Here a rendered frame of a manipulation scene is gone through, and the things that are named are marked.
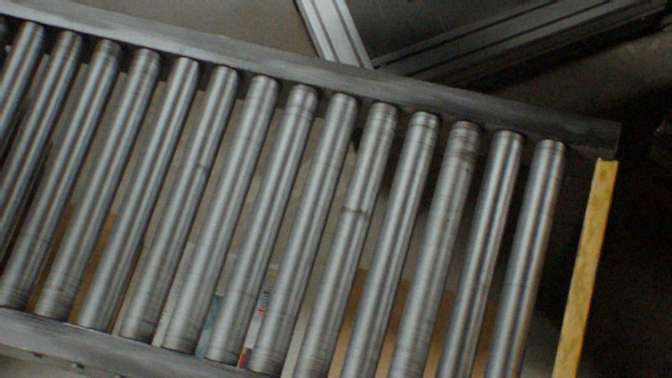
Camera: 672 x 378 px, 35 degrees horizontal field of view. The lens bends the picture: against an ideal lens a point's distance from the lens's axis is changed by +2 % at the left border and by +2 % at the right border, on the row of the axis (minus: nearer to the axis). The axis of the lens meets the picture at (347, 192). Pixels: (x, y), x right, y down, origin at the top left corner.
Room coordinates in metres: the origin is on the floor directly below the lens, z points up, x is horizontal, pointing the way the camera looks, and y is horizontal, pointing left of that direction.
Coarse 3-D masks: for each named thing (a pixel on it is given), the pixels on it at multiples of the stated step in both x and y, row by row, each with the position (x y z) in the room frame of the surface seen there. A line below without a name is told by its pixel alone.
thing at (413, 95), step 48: (0, 0) 0.99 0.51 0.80; (48, 0) 0.97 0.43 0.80; (48, 48) 0.94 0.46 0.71; (144, 48) 0.87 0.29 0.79; (192, 48) 0.85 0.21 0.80; (240, 48) 0.84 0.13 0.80; (240, 96) 0.81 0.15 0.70; (288, 96) 0.78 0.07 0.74; (384, 96) 0.72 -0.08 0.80; (432, 96) 0.71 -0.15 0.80; (480, 96) 0.70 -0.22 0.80; (528, 144) 0.62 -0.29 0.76; (576, 144) 0.60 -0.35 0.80
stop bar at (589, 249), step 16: (608, 160) 0.56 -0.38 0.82; (608, 176) 0.53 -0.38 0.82; (592, 192) 0.51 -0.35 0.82; (608, 192) 0.51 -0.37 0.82; (592, 208) 0.49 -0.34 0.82; (608, 208) 0.48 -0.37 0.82; (592, 224) 0.46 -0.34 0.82; (592, 240) 0.44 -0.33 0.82; (576, 256) 0.42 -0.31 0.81; (592, 256) 0.42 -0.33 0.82; (576, 272) 0.40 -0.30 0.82; (592, 272) 0.39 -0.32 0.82; (576, 288) 0.37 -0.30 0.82; (592, 288) 0.37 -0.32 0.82; (576, 304) 0.35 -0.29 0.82; (576, 320) 0.33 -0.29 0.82; (560, 336) 0.31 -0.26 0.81; (576, 336) 0.31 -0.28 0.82; (560, 352) 0.29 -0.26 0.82; (576, 352) 0.29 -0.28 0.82; (560, 368) 0.27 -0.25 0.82; (576, 368) 0.27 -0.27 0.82
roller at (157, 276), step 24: (216, 72) 0.81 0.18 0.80; (216, 96) 0.76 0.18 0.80; (216, 120) 0.72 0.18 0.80; (192, 144) 0.69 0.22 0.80; (216, 144) 0.69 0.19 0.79; (192, 168) 0.65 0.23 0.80; (192, 192) 0.61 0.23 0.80; (168, 216) 0.58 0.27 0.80; (192, 216) 0.58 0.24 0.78; (168, 240) 0.54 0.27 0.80; (144, 264) 0.51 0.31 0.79; (168, 264) 0.50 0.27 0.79; (144, 288) 0.47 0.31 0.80; (168, 288) 0.47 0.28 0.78; (144, 312) 0.44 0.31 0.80; (120, 336) 0.41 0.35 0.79; (144, 336) 0.40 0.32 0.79
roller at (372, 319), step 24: (432, 120) 0.67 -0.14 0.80; (408, 144) 0.64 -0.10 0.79; (432, 144) 0.63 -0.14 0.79; (408, 168) 0.60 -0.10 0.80; (408, 192) 0.56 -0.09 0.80; (384, 216) 0.53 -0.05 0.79; (408, 216) 0.52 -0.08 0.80; (384, 240) 0.49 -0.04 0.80; (408, 240) 0.49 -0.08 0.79; (384, 264) 0.45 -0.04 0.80; (384, 288) 0.42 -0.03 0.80; (360, 312) 0.39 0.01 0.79; (384, 312) 0.39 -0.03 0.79; (360, 336) 0.35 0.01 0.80; (384, 336) 0.35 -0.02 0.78; (360, 360) 0.32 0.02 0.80
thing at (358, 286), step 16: (400, 288) 0.64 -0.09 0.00; (352, 304) 0.62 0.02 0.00; (400, 304) 0.61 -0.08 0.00; (448, 304) 0.59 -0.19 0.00; (496, 304) 0.58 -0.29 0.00; (352, 320) 0.59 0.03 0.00; (400, 320) 0.57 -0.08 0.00; (336, 352) 0.52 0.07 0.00; (384, 352) 0.51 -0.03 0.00; (432, 352) 0.49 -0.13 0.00; (480, 352) 0.48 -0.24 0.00; (336, 368) 0.49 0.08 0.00; (384, 368) 0.47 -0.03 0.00; (432, 368) 0.46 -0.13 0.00; (480, 368) 0.44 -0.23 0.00
